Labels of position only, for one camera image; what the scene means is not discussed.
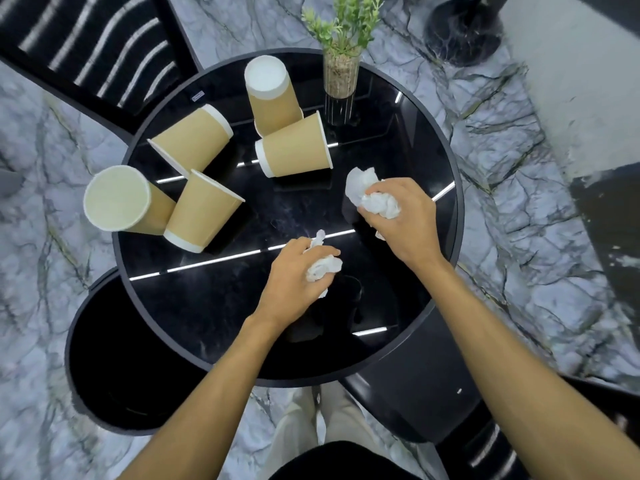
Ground person's right hand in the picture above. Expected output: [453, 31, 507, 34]
[356, 178, 446, 271]

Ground round black glossy table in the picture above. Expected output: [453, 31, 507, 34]
[111, 48, 466, 388]

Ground tan paper cup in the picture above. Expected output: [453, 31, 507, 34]
[244, 55, 305, 137]
[147, 104, 235, 179]
[163, 169, 246, 254]
[83, 165, 177, 236]
[254, 111, 334, 179]

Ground white rug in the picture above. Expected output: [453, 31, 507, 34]
[499, 0, 640, 184]

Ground person's left hand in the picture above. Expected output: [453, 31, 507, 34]
[252, 237, 345, 328]

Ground dark cabinet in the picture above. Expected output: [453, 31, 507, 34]
[569, 162, 640, 340]

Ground glass vase with pebbles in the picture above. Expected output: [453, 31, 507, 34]
[322, 47, 362, 100]

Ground person's left forearm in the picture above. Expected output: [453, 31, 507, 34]
[117, 315, 282, 480]

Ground low round black side table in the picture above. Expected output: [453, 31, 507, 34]
[64, 267, 261, 437]
[339, 295, 501, 445]

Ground person's black shirt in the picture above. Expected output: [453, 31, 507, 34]
[269, 441, 427, 480]

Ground large white tissue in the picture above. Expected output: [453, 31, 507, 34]
[345, 167, 402, 241]

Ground small white tissue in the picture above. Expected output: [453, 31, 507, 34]
[303, 230, 344, 299]

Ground black round lamp base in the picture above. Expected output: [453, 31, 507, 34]
[423, 0, 504, 67]

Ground person's right forearm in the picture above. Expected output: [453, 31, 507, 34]
[406, 257, 640, 480]

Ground person's beige trousers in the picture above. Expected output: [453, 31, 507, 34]
[257, 382, 437, 480]

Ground green plant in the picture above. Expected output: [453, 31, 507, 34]
[301, 0, 384, 59]

